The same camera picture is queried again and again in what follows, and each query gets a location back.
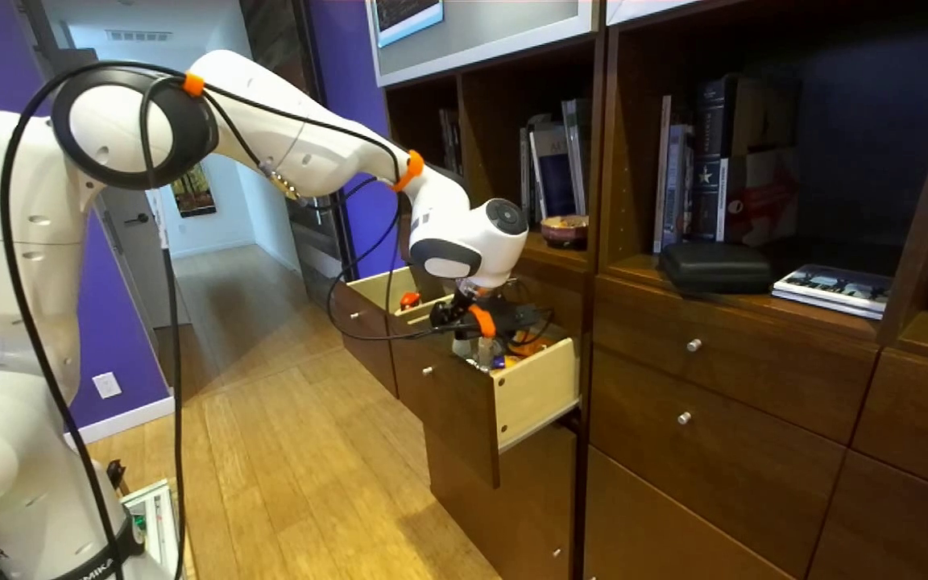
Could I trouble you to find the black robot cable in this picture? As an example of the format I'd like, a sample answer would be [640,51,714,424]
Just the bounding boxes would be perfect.
[0,60,425,580]

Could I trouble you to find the wide frosted glass door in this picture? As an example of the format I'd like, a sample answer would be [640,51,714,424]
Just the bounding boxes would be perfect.
[372,0,604,91]

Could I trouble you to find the black binder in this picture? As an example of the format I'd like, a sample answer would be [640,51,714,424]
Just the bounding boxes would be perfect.
[693,73,736,245]

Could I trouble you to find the open drawer holding bottles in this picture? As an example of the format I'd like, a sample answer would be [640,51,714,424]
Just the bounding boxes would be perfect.
[391,296,582,491]

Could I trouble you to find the framed wall painting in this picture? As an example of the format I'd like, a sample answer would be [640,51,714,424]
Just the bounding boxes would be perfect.
[172,160,219,218]

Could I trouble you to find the dark framed glass door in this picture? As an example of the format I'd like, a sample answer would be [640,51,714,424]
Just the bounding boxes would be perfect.
[236,0,362,284]

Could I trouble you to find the short thin book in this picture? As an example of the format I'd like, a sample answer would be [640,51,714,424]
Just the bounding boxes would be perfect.
[557,97,590,218]

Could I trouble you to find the flat white book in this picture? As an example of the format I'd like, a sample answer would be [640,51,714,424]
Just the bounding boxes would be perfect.
[770,262,897,323]

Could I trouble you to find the dark wooden cabinet unit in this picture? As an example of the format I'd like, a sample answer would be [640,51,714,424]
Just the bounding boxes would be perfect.
[330,0,928,580]

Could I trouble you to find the white wall outlet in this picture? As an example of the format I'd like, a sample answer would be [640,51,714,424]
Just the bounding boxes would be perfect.
[89,366,127,403]

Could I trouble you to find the black zip case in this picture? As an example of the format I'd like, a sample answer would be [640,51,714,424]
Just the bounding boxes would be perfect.
[655,240,776,299]

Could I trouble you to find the closed wooden drawer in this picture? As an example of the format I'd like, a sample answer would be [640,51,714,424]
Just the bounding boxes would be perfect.
[590,349,848,576]
[804,447,928,580]
[854,337,928,503]
[593,272,884,446]
[514,250,595,335]

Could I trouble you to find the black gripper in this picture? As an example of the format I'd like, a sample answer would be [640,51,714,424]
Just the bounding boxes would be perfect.
[431,284,518,364]

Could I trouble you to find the open drawer holding tools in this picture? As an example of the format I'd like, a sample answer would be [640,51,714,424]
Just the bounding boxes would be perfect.
[330,265,459,400]

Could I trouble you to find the grey interior door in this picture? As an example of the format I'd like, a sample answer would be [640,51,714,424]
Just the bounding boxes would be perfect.
[97,187,190,333]

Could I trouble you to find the wooden cabinet door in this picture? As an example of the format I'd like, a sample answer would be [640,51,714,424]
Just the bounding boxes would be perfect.
[579,447,788,580]
[425,421,582,580]

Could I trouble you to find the white floor box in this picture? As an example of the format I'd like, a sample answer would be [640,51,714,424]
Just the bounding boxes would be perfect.
[120,477,195,580]

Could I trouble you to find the narrow frosted glass door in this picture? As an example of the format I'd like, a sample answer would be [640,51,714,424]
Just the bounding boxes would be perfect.
[604,0,702,29]

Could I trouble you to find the small brown bowl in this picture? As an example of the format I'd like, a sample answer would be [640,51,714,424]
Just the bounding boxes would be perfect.
[537,213,593,250]

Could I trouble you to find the grey upright book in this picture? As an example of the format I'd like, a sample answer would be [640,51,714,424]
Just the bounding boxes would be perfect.
[664,122,698,250]

